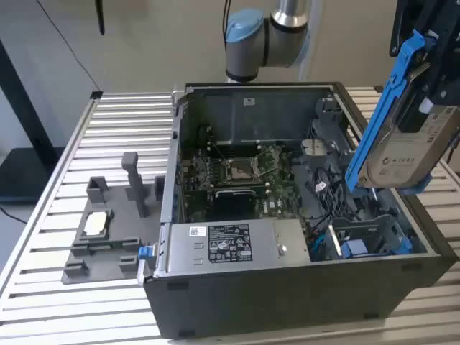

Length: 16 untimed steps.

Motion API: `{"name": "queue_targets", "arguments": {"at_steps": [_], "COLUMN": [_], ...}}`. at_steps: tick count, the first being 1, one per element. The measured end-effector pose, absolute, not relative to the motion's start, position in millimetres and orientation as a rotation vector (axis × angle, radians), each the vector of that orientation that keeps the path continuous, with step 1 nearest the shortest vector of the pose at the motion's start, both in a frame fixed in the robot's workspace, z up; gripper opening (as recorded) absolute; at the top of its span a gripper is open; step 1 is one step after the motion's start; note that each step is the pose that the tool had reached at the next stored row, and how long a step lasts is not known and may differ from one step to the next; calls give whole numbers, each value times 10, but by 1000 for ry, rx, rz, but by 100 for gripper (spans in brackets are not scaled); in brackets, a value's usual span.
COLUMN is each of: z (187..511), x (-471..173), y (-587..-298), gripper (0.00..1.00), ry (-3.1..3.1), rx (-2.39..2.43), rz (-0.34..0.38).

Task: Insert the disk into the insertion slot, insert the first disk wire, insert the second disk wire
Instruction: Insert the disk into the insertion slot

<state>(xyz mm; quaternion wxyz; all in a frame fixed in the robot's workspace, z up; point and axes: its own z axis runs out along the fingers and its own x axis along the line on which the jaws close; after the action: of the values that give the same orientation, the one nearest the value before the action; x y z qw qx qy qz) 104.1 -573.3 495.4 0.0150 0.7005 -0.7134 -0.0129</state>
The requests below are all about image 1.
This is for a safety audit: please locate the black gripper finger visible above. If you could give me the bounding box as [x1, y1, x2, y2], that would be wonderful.
[399, 81, 432, 133]

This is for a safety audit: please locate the hard disk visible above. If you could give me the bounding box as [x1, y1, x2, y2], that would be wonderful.
[344, 29, 460, 198]
[340, 229, 414, 259]

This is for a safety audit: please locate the green motherboard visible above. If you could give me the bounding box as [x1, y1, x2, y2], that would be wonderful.
[179, 143, 311, 224]

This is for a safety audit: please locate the CPU socket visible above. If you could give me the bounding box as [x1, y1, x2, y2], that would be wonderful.
[223, 157, 262, 185]

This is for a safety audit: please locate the locking lever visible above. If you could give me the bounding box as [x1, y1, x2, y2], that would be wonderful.
[210, 139, 230, 161]

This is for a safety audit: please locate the silver power supply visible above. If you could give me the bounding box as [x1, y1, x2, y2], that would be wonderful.
[167, 218, 312, 278]

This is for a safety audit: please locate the black open PC case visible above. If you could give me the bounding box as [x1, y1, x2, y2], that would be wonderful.
[137, 81, 457, 341]

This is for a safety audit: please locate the grey parts rack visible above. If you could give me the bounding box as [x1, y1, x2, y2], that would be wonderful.
[61, 151, 168, 285]

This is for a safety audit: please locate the black rod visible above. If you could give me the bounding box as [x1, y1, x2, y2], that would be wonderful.
[94, 0, 106, 36]

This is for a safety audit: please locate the green RAM stick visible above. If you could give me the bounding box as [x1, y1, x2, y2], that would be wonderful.
[86, 241, 127, 250]

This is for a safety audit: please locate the silver CPU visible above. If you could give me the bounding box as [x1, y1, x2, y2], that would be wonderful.
[81, 211, 113, 237]

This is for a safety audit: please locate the black monitor stand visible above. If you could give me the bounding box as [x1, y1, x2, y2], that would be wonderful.
[0, 38, 63, 206]

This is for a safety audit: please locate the silver metal bracket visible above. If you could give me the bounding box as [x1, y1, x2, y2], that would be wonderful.
[300, 138, 330, 157]

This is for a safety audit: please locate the black wire with white tag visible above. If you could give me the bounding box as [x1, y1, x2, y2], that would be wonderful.
[308, 167, 357, 231]

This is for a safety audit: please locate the blue wire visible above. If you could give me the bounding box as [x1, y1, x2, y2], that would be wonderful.
[311, 229, 326, 254]

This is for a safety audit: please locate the thin black cable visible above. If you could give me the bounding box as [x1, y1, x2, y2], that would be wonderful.
[35, 0, 102, 93]

